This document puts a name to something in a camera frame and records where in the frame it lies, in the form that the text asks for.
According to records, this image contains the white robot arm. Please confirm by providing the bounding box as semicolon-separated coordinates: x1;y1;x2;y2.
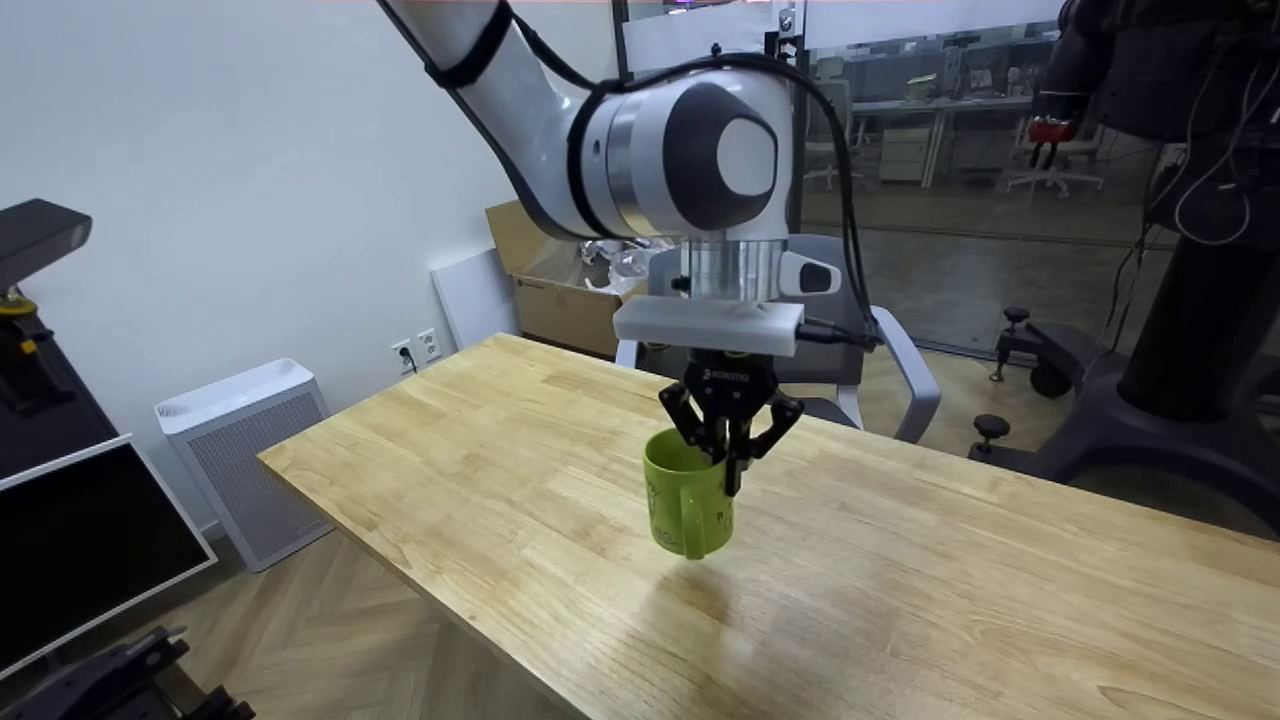
377;0;844;488

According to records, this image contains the black monitor screen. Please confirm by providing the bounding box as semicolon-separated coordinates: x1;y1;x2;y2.
0;435;215;675

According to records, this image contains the black pedestal machine stand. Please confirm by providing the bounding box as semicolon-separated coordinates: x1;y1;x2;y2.
972;0;1280;523

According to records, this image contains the white air purifier box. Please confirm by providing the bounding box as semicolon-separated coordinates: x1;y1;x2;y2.
157;356;330;572

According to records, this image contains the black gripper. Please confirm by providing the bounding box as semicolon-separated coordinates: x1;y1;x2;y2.
660;352;805;494

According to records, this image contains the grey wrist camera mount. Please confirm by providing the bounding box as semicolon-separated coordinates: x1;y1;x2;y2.
611;297;805;356

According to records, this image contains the brown cardboard box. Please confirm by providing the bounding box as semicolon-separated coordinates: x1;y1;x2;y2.
485;201;625;356

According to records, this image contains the green ceramic mug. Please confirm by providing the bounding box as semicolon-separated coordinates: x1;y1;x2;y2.
643;429;738;559

